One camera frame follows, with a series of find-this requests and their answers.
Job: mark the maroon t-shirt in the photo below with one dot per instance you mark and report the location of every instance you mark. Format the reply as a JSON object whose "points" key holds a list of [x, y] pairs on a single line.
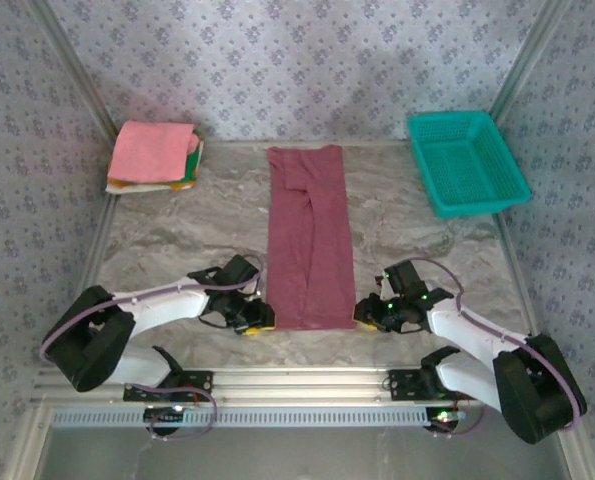
{"points": [[309, 240]]}

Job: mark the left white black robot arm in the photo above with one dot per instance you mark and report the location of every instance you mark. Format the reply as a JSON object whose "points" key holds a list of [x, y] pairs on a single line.
{"points": [[167, 305]]}

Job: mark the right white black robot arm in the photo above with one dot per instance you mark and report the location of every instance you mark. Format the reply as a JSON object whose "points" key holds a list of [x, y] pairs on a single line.
{"points": [[467, 325]]}

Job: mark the black electronics module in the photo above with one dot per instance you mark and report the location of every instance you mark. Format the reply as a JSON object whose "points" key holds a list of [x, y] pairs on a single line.
{"points": [[164, 417], [444, 420]]}

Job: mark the green folded t-shirt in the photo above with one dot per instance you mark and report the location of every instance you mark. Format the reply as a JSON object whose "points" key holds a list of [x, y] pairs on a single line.
{"points": [[193, 162]]}

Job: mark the white and yellow folded t-shirt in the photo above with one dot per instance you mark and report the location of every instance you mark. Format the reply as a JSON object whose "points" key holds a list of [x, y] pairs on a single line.
{"points": [[127, 188]]}

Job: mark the teal plastic basket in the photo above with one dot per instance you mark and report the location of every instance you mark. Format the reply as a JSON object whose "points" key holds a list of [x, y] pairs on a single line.
{"points": [[469, 162]]}

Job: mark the pink folded t-shirt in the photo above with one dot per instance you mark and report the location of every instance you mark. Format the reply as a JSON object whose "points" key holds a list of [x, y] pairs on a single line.
{"points": [[149, 150]]}

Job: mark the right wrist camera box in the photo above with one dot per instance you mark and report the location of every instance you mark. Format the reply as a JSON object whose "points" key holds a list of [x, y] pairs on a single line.
{"points": [[383, 287]]}

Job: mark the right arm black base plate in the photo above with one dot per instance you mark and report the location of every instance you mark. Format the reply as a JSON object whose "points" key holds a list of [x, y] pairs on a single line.
{"points": [[402, 385]]}

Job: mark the aluminium mounting rail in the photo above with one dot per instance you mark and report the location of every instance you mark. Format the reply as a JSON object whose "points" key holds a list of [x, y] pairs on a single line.
{"points": [[302, 385]]}

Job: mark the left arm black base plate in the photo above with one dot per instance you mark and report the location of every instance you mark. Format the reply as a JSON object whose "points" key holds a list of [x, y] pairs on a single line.
{"points": [[197, 377]]}

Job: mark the aluminium frame leg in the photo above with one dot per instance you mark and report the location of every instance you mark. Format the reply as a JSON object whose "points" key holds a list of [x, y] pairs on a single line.
{"points": [[27, 450], [584, 465]]}

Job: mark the aluminium frame post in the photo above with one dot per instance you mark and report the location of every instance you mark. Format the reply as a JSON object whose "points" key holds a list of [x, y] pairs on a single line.
{"points": [[72, 65], [532, 55]]}

